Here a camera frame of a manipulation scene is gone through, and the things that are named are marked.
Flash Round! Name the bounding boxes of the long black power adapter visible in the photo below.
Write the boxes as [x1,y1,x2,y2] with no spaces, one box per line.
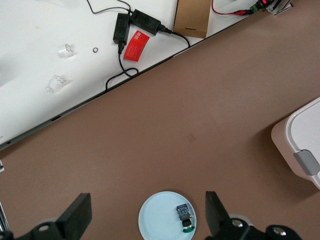
[129,8,162,36]

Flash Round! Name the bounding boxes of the red wire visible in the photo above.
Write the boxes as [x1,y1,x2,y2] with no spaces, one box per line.
[211,0,254,17]

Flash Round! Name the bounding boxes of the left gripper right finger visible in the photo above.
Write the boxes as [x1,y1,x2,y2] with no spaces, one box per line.
[204,190,305,240]

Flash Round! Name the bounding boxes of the white lunch box grey clips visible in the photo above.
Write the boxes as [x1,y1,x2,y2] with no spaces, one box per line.
[270,95,320,190]

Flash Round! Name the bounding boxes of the red card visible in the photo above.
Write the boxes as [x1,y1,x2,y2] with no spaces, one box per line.
[122,29,151,62]

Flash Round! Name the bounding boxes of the brown cardboard box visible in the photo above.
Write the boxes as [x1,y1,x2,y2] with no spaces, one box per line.
[173,0,212,40]

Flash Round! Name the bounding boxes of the thin black cable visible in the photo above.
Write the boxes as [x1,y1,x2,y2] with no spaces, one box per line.
[85,0,132,15]

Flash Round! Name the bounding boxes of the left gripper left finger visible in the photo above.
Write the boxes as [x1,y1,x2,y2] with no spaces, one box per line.
[0,192,93,240]

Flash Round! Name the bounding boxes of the striped clear plastic piece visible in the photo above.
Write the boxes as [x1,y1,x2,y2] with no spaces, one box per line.
[45,74,74,94]

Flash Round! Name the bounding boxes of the short black power adapter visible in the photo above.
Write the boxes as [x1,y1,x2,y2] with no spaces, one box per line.
[112,12,131,55]

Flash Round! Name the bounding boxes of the black adapter cable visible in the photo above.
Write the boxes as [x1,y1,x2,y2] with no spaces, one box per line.
[159,24,192,49]
[105,43,140,92]

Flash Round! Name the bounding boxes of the light blue round plate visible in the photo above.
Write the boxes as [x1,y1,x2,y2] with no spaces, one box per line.
[138,190,197,240]

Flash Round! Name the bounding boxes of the small white metal bracket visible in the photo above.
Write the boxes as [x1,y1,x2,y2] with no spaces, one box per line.
[265,0,294,16]

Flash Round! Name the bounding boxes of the red digit display module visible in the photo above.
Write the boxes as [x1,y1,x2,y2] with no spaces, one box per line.
[249,0,275,12]

